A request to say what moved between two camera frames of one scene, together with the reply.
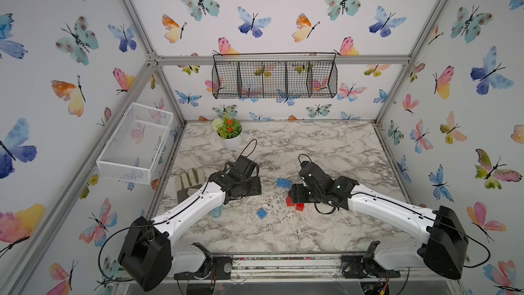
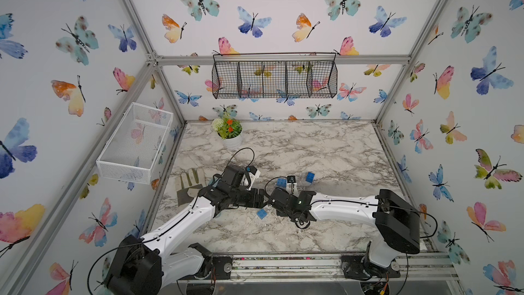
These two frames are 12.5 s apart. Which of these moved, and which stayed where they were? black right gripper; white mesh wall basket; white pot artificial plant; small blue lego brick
Moved: black right gripper
Stayed: white pot artificial plant; small blue lego brick; white mesh wall basket
